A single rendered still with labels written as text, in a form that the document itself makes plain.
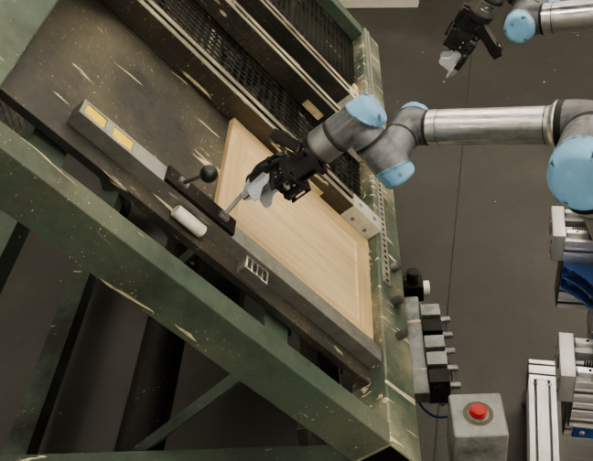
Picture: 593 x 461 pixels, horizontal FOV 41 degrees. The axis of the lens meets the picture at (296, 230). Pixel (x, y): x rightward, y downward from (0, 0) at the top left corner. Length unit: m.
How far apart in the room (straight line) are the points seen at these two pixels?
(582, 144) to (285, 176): 0.57
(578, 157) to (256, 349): 0.71
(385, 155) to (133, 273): 0.54
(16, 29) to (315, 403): 0.95
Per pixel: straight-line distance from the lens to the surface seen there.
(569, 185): 1.44
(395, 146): 1.60
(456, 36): 2.22
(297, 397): 1.72
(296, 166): 1.63
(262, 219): 1.93
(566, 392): 1.94
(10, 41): 1.51
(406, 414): 1.97
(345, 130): 1.57
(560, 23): 2.02
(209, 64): 2.08
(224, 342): 1.60
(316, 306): 1.87
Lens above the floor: 2.40
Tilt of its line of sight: 39 degrees down
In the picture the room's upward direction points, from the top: 7 degrees counter-clockwise
